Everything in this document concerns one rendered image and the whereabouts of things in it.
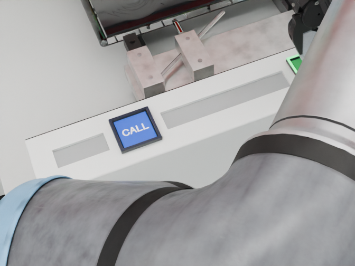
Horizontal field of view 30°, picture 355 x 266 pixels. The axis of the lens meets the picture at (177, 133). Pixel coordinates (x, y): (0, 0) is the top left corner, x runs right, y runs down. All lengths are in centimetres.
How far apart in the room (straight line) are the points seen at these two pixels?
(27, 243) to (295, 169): 16
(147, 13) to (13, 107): 27
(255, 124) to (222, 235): 57
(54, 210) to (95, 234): 5
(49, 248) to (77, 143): 51
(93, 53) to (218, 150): 36
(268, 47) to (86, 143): 35
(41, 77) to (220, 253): 86
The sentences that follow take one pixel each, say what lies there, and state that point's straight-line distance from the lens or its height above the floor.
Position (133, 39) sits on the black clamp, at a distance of 105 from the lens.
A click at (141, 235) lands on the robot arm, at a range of 34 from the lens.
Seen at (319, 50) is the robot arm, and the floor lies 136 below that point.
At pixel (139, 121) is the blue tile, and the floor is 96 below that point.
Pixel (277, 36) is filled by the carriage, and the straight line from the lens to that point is 108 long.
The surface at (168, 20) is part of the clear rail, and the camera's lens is 108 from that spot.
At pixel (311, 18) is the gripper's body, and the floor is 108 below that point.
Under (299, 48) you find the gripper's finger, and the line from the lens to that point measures 87.
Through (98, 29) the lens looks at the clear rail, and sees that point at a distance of 108.
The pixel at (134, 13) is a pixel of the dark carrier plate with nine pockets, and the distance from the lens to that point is 110.
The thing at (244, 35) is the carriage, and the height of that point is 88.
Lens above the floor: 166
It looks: 54 degrees down
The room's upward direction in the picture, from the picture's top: 6 degrees counter-clockwise
